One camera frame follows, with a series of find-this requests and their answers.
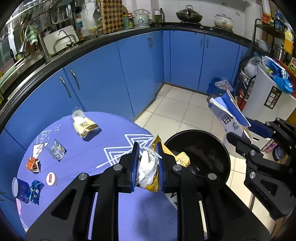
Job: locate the checkered cutting board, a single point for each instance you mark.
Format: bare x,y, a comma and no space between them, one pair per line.
111,14

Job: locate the yellow crushed carton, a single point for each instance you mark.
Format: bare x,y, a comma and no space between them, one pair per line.
172,165

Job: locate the gold white snack bag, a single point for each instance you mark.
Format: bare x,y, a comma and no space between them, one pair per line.
84,126

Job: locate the black round trash bin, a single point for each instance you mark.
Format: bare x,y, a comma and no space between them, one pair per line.
206,152

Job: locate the blue paper cup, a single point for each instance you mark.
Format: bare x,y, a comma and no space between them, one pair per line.
20,190

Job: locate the blue white milk carton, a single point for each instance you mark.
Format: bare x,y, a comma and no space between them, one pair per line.
229,115

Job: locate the white air purifier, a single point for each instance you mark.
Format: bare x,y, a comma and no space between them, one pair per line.
266,101

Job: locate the white round bottle cap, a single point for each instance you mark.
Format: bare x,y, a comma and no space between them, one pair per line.
51,179

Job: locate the blue foil candy wrapper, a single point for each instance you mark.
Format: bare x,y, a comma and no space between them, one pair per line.
35,191

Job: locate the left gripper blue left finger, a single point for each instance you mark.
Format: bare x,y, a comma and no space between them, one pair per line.
134,160

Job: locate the yellow oil bottle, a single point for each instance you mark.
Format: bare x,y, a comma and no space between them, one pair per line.
288,44

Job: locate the blue plastic snack bag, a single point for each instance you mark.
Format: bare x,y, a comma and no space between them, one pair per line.
279,75

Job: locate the blue kitchen cabinets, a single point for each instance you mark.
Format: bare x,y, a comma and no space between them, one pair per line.
120,76

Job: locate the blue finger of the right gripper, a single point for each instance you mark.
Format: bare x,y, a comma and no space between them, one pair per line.
242,145
259,128

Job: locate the orange white crumpled carton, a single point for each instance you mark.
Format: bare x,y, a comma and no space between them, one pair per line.
33,165

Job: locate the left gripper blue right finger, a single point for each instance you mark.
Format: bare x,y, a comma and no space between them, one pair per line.
160,152

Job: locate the black wok with lid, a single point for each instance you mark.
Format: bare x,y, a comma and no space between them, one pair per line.
189,15

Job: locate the clear plastic cup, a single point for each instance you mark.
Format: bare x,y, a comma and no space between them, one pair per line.
77,112

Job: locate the steel sink faucet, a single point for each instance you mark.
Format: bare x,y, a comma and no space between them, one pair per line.
69,40

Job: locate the grey bin blue bag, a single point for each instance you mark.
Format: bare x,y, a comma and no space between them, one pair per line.
218,86

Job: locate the silver foil blister pack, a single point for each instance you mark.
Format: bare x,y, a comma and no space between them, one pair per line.
57,151

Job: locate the mint green kettle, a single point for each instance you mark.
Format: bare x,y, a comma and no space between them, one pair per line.
141,18

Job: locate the white clay pot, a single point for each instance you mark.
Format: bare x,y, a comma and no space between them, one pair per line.
223,21

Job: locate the white tissue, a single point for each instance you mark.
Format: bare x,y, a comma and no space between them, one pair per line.
148,171

